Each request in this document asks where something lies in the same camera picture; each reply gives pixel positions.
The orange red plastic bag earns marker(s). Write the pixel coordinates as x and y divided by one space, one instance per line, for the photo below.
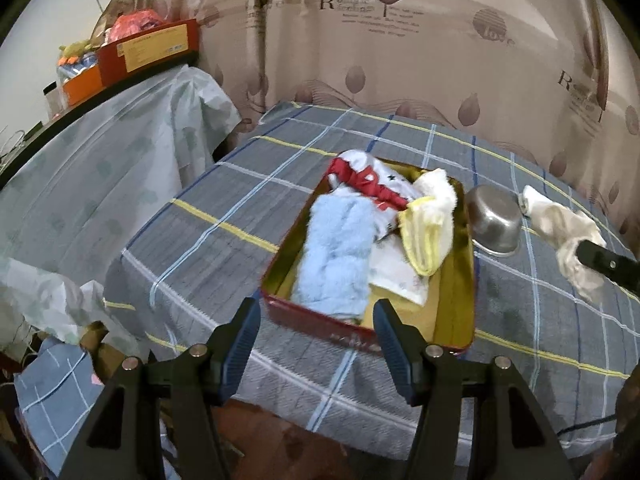
134 25

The pale plastic table cover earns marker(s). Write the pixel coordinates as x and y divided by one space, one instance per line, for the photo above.
110 160

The grey plaid cloth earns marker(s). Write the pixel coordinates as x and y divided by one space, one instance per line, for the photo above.
52 390

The grey plaid bed sheet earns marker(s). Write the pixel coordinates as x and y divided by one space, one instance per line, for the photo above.
200 260

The white cloth with yellow trim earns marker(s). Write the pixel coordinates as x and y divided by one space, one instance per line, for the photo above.
430 225

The yellow green plush toy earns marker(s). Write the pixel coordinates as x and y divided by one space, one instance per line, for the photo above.
76 49

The clear glass jar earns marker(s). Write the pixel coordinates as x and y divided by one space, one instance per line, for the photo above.
54 101

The white patterned cloth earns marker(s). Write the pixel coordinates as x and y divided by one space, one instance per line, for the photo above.
400 272

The red cardboard box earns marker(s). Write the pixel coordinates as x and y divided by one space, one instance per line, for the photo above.
150 50

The red and white garment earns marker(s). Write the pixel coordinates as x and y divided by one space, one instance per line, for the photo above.
380 180

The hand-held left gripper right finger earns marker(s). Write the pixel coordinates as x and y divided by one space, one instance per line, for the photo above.
395 355

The steel bowl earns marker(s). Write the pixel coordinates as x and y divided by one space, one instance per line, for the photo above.
495 222

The red tin box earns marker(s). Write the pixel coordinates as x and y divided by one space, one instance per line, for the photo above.
452 305

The cream cloth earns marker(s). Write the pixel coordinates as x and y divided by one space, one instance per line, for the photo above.
560 225

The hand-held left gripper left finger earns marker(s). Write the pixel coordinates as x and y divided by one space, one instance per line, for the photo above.
241 355

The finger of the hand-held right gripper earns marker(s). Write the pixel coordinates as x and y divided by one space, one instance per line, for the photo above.
607 264

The orange box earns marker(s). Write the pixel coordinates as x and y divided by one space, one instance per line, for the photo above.
82 85

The leaf print curtain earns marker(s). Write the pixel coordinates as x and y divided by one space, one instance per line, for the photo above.
425 60

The light blue towel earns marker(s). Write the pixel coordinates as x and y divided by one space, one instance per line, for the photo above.
335 255

